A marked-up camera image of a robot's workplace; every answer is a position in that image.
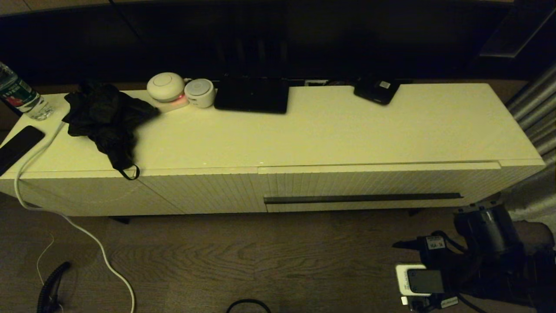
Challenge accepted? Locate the dark angular panel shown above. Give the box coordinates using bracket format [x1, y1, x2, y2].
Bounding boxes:
[480, 0, 556, 59]

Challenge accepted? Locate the black router box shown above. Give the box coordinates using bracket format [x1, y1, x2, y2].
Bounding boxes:
[214, 75, 290, 115]

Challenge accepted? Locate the thick white power cable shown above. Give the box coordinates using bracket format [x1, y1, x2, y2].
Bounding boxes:
[14, 121, 136, 313]

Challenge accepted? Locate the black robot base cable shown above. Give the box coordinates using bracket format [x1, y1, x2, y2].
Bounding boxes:
[226, 299, 272, 313]

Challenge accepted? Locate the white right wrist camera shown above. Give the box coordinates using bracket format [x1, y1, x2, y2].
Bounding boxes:
[395, 263, 445, 306]

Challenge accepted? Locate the white fluted drawer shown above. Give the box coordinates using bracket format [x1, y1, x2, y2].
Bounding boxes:
[258, 162, 501, 213]

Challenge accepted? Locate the green labelled water bottle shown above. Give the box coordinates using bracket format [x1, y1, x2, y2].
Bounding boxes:
[0, 62, 55, 121]

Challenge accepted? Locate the thin white cable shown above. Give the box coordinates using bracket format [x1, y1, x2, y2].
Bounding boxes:
[36, 226, 56, 287]

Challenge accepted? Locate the black crumpled cloth bag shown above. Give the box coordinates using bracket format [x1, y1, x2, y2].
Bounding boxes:
[63, 83, 160, 181]

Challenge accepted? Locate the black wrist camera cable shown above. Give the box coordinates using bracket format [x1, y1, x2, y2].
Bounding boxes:
[456, 293, 489, 313]

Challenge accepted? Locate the white cylindrical speaker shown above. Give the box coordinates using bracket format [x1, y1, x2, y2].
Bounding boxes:
[184, 79, 216, 109]

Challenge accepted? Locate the small black labelled box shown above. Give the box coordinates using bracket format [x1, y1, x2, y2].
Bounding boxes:
[353, 79, 400, 106]

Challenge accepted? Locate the black coiled cable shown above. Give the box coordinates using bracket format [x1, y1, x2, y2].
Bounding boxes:
[37, 261, 72, 313]

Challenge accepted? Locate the white flat charging base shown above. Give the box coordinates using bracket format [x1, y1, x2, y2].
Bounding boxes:
[150, 95, 190, 114]

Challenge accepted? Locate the white dome shaped device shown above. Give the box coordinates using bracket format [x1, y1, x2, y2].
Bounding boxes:
[147, 73, 186, 103]

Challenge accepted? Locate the black smartphone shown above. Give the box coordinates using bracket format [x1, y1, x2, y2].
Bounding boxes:
[0, 126, 46, 176]

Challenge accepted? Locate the grey curtain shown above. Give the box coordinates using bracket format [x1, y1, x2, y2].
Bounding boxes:
[500, 63, 556, 224]

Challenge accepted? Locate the large black television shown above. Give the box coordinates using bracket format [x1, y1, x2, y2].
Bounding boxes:
[0, 1, 515, 87]

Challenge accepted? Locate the white low cabinet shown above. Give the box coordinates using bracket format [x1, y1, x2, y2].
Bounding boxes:
[0, 83, 547, 218]

